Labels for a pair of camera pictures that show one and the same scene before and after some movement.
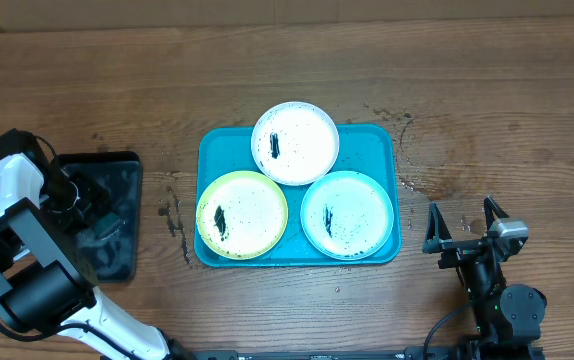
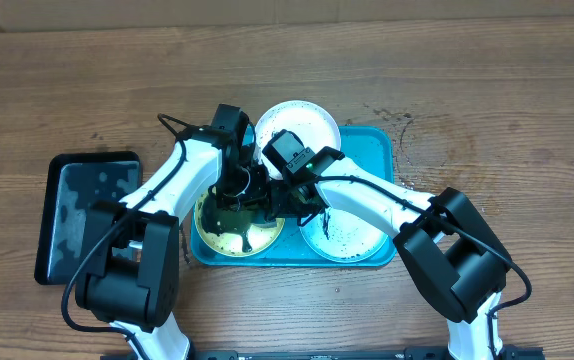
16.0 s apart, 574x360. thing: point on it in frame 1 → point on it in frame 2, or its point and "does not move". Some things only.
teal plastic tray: [370, 150] does not move
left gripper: [92, 193] → [261, 189]
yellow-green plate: [242, 215] does not move
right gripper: [465, 246] → [287, 206]
